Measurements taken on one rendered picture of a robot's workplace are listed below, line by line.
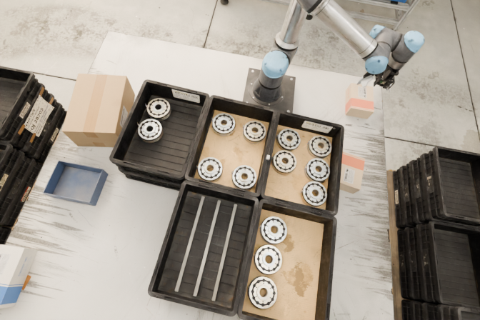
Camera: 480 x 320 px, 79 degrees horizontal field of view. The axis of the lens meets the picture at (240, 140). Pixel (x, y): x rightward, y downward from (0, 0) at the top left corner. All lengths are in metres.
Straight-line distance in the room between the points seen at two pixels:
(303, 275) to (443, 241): 1.06
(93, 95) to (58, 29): 1.70
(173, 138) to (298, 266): 0.73
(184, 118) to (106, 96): 0.36
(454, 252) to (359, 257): 0.77
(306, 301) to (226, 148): 0.66
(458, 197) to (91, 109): 1.97
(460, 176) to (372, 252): 0.86
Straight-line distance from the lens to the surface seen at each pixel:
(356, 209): 1.49
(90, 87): 1.51
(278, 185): 1.26
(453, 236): 2.12
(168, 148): 1.30
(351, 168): 1.45
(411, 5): 3.15
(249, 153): 1.28
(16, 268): 1.42
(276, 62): 1.38
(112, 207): 1.41
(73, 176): 1.51
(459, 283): 2.09
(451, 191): 2.06
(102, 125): 1.38
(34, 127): 2.11
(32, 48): 3.07
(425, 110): 2.94
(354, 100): 1.64
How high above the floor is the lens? 2.01
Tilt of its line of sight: 65 degrees down
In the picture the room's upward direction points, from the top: 11 degrees clockwise
